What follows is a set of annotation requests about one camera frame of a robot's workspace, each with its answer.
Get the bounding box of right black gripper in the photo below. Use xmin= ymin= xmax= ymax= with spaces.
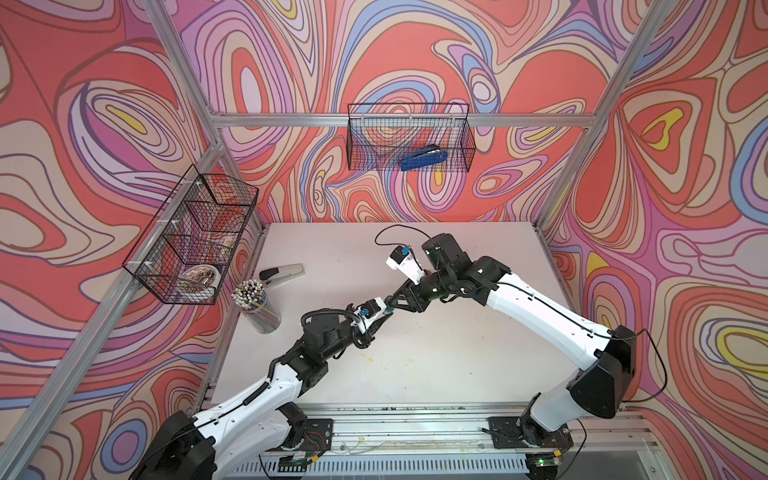
xmin=386 ymin=269 xmax=455 ymax=314

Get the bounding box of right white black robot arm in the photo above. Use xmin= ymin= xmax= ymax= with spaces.
xmin=386 ymin=233 xmax=637 ymax=443

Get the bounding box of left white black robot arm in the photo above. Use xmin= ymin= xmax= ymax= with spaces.
xmin=130 ymin=303 xmax=393 ymax=479

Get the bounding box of grey stapler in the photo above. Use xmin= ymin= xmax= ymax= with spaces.
xmin=258 ymin=263 xmax=305 ymax=286

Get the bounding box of cup of pencils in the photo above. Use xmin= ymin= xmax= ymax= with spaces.
xmin=232 ymin=279 xmax=281 ymax=334

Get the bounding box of blue stapler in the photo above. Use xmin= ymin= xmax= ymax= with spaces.
xmin=399 ymin=144 xmax=448 ymax=171

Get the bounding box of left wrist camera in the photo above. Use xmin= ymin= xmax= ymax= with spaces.
xmin=354 ymin=297 xmax=388 ymax=333

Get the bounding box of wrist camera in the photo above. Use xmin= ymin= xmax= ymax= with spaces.
xmin=386 ymin=245 xmax=425 ymax=285
xmin=354 ymin=297 xmax=388 ymax=333

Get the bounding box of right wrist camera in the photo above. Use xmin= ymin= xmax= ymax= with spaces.
xmin=386 ymin=245 xmax=425 ymax=285

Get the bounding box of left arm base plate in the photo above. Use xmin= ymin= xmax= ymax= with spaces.
xmin=280 ymin=418 xmax=334 ymax=452

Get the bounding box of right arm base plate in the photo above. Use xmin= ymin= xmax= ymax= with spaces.
xmin=483 ymin=416 xmax=574 ymax=451

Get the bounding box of back black wire basket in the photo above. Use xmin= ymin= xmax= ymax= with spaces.
xmin=346 ymin=100 xmax=476 ymax=173

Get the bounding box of black wire basket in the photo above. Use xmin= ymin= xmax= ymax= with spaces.
xmin=346 ymin=100 xmax=476 ymax=173
xmin=122 ymin=166 xmax=259 ymax=305

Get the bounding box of left black wire basket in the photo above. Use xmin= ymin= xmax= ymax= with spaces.
xmin=122 ymin=166 xmax=259 ymax=305

